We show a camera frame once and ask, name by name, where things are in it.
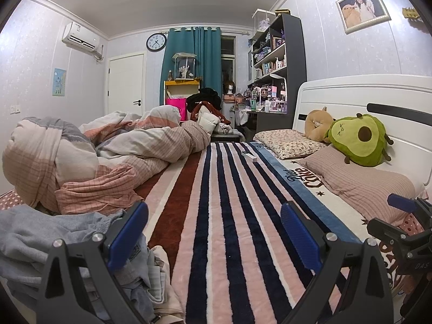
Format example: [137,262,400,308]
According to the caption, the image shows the white air conditioner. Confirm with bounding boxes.
[61,22,105,49]

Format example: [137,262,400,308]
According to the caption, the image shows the floral pillow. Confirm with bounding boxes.
[253,129,326,160]

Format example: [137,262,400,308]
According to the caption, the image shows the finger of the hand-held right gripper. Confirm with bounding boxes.
[387,194,432,217]
[367,219,417,254]

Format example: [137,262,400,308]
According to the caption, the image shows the white padded jacket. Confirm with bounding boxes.
[197,108,233,134]

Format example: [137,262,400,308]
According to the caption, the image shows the white door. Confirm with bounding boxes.
[107,51,146,115]

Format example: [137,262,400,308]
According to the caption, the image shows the blue denim jeans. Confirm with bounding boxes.
[118,239,159,314]

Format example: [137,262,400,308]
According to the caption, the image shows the green avocado plush toy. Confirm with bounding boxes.
[326,114,394,167]

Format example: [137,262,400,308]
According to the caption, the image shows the glass display case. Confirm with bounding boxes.
[172,53,198,81]

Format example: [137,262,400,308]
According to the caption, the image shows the framed wall photo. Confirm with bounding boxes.
[336,0,391,34]

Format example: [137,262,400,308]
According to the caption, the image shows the cream cloth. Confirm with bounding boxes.
[148,246,184,323]

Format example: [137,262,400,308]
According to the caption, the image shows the white bed headboard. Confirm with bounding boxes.
[292,74,432,190]

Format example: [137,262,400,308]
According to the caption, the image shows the pink bag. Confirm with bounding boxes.
[165,97,188,122]

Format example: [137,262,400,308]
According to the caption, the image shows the yellow shelf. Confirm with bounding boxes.
[164,79,203,122]

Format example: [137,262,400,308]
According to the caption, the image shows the pink ribbed pillow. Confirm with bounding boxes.
[297,147,426,227]

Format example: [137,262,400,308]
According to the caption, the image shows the dark bookshelf desk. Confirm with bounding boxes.
[248,13,308,132]

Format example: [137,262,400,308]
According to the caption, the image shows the small wall poster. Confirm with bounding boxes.
[52,68,67,97]

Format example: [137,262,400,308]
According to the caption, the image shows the black garment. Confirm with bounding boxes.
[187,88,222,112]

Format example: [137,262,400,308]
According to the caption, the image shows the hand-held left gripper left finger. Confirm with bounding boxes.
[35,202,159,324]

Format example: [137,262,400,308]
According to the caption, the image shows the window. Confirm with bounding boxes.
[221,35,237,86]

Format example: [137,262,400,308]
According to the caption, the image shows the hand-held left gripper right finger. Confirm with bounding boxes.
[280,202,395,324]

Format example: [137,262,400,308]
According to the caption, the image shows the red-brown garment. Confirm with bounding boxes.
[190,101,232,125]

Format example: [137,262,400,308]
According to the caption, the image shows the clear display box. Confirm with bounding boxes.
[252,8,276,32]

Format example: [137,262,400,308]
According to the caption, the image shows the round wall clock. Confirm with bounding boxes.
[146,33,167,52]

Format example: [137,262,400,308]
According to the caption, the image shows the striped printed blanket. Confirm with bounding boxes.
[135,141,406,324]

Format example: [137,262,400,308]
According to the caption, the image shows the pink checked duvet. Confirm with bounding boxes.
[2,105,211,215]

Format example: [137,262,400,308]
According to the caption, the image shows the black stool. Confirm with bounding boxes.
[211,134,244,144]

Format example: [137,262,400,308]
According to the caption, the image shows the yellow guitar headstock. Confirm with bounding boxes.
[401,6,422,22]

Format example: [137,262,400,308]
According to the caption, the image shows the white desk lamp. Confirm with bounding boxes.
[269,73,287,102]

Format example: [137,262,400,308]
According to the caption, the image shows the teal curtain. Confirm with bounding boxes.
[158,26,223,122]

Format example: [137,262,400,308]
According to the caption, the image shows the tan plush toy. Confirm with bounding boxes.
[304,107,336,142]

